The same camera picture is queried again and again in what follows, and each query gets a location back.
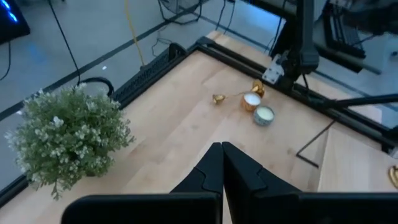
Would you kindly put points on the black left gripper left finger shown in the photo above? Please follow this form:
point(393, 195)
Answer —
point(211, 177)

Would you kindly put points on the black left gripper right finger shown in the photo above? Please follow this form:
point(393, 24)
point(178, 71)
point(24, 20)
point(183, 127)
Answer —
point(245, 193)

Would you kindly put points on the patterned tin candle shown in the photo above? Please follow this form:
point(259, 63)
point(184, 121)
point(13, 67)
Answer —
point(264, 113)

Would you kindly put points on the orange tin candle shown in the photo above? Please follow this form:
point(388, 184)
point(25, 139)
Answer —
point(251, 100)

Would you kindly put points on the thin gold candlestick holder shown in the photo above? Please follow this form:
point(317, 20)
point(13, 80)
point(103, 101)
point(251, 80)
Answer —
point(258, 88)

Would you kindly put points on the gold candlestick holder wide cup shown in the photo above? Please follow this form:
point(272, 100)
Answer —
point(394, 176)

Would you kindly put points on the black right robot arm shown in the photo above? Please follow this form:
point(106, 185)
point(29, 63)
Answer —
point(306, 37)

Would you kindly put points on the green potted plant black pot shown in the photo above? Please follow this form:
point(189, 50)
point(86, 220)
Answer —
point(68, 137)

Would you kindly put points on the black computer blue lights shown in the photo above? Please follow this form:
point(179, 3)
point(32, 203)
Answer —
point(12, 21)

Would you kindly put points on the black aluminium frame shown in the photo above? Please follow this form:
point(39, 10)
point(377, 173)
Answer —
point(357, 124)

